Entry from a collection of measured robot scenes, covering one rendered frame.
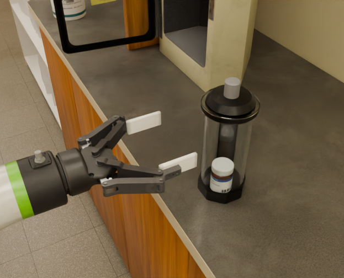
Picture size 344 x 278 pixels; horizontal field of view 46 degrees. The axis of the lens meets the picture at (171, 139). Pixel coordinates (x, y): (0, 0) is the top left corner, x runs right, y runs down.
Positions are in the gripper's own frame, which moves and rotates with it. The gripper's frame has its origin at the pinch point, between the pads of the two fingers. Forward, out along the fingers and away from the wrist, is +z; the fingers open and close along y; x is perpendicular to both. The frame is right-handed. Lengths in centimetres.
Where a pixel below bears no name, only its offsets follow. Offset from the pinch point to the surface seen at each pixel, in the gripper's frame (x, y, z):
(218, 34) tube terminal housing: -0.9, 31.5, 30.5
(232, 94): -7.1, -1.6, 11.4
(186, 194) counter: 17.9, 1.2, 4.2
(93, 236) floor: 112, 73, -4
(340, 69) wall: 16, 23, 72
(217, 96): -6.1, 0.4, 9.5
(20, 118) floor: 112, 187, -14
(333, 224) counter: 18.0, -19.5, 26.2
